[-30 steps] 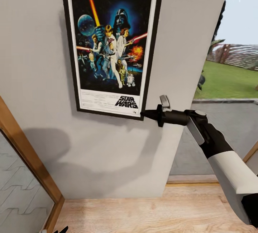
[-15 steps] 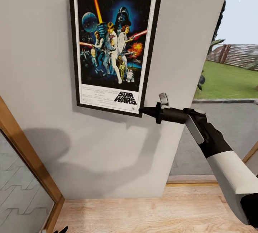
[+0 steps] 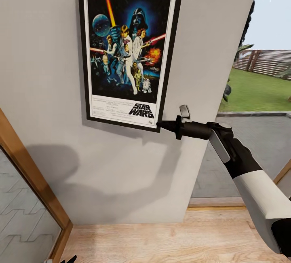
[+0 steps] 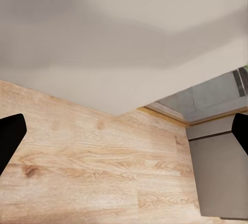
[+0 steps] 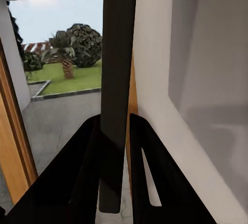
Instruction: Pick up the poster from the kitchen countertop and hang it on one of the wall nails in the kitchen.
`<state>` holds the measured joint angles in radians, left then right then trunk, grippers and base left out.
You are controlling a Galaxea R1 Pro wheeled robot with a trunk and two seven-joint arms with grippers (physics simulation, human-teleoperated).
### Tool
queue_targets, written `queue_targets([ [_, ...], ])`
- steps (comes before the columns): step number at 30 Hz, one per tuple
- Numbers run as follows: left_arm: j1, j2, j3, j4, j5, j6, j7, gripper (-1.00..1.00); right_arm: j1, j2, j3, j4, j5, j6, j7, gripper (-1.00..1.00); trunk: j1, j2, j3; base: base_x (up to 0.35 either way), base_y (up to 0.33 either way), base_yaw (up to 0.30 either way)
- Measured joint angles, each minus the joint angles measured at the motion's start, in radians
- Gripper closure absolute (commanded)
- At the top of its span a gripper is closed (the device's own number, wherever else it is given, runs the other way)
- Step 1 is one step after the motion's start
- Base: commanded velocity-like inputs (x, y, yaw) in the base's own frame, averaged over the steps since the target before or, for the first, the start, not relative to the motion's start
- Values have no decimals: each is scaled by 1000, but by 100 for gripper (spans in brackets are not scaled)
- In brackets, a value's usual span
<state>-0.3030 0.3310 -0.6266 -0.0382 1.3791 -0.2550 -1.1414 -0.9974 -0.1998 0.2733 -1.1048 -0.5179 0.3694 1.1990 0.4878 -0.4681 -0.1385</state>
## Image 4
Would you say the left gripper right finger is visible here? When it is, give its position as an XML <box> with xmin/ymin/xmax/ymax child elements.
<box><xmin>231</xmin><ymin>113</ymin><xmax>248</xmax><ymax>155</ymax></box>

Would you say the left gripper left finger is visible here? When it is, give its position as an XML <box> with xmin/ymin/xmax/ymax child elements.
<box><xmin>0</xmin><ymin>113</ymin><xmax>27</xmax><ymax>175</ymax></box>

